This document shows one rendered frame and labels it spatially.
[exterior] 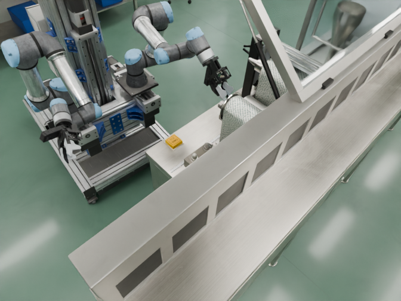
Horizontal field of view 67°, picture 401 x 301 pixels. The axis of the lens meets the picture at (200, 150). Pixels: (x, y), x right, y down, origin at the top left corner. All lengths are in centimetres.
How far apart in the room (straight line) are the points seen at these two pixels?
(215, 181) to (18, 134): 283
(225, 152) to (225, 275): 31
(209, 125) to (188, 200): 121
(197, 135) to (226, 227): 98
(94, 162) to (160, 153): 102
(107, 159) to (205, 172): 195
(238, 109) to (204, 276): 78
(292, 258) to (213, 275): 169
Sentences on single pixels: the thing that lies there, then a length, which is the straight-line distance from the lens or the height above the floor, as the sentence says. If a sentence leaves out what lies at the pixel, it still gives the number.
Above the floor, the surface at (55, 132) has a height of 125.
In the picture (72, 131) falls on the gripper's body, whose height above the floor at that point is 123.
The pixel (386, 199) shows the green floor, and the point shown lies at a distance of 309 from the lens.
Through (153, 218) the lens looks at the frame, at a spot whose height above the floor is 165.
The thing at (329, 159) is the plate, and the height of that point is 144.
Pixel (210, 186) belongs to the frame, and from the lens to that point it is 69.
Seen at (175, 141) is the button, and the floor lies 92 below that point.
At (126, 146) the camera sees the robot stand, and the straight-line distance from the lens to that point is 266.
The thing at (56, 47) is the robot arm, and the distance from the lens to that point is 167.
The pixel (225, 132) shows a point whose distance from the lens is 148.
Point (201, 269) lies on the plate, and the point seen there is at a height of 144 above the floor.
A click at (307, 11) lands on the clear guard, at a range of 106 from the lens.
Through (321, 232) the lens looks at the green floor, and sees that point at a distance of 266.
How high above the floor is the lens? 224
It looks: 51 degrees down
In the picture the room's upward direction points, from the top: 4 degrees clockwise
